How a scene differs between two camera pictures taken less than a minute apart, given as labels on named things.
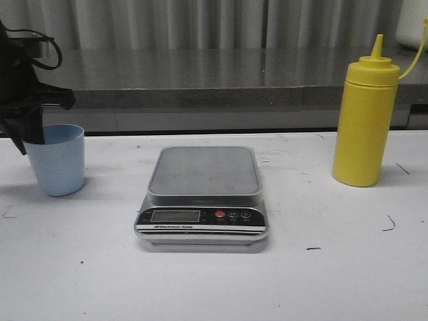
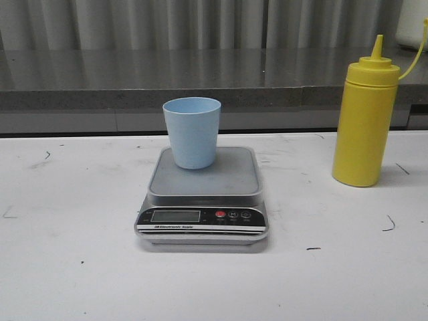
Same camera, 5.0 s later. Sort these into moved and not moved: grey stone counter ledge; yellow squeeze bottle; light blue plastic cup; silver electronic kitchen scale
Moved: light blue plastic cup
Not moved: grey stone counter ledge; yellow squeeze bottle; silver electronic kitchen scale
